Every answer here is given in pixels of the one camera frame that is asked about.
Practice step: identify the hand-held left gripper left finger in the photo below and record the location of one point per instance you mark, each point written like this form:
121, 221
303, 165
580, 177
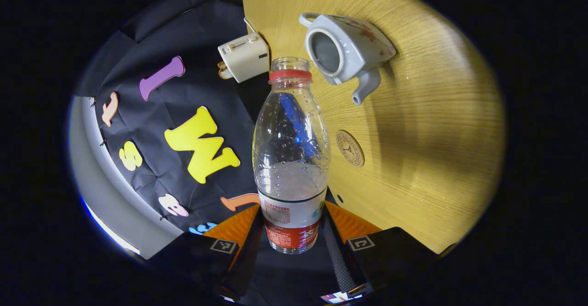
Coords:
243, 269

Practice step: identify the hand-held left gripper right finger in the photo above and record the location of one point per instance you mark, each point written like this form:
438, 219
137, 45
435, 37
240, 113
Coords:
337, 264

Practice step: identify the clear plastic water bottle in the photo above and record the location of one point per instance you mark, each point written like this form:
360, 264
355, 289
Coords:
291, 182

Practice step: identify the round wooden coaster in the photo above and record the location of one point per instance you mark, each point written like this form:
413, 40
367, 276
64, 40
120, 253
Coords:
350, 148

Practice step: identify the bread slice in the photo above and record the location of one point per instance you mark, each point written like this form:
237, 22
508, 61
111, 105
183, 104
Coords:
224, 70

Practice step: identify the white toaster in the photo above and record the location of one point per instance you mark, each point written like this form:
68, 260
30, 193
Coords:
245, 58

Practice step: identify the black backdrop cloth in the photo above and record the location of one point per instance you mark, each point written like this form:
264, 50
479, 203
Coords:
183, 44

